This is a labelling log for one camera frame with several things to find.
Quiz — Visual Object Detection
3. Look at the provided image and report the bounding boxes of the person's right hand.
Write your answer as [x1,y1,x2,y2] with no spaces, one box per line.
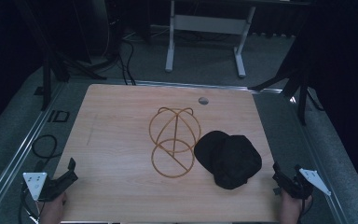
[279,189,313,224]

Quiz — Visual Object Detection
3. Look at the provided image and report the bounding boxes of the metal floor rail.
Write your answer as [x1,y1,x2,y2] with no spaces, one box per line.
[0,81,67,222]
[287,92,351,224]
[68,77,284,95]

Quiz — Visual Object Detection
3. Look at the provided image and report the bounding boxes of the white desk frame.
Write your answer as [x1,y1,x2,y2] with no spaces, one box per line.
[164,0,257,78]

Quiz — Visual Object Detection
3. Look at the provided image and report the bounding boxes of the black looped floor cable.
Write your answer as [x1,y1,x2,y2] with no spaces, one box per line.
[31,133,59,163]

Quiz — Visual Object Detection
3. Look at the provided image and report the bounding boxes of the black floor bracket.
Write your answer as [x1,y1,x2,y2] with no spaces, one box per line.
[47,109,71,123]

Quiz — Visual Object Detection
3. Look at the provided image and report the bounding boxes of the black metal stand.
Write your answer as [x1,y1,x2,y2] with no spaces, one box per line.
[14,0,108,112]
[249,36,325,127]

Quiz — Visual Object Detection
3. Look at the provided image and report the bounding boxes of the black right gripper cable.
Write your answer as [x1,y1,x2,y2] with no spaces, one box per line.
[297,195,315,223]

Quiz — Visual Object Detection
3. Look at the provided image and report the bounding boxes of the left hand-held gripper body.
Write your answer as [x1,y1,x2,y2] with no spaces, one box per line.
[22,171,68,203]

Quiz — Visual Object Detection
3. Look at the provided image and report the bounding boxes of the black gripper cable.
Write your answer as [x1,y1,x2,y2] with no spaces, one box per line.
[18,182,42,224]
[297,195,315,223]

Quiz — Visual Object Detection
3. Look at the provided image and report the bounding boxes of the person's left hand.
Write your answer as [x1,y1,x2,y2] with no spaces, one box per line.
[38,191,68,224]

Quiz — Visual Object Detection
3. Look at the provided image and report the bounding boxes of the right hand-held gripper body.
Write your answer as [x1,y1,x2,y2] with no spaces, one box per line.
[280,164,332,201]

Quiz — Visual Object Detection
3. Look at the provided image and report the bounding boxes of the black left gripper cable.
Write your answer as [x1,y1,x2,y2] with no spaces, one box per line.
[18,182,42,224]

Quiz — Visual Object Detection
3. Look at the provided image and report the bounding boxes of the black background cables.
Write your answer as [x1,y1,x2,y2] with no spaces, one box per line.
[117,36,137,86]

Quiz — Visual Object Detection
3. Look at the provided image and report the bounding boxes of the black cap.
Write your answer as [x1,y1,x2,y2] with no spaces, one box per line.
[193,130,263,190]

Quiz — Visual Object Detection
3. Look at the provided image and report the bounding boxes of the golden wire hat stand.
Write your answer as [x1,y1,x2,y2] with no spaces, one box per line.
[148,106,202,179]

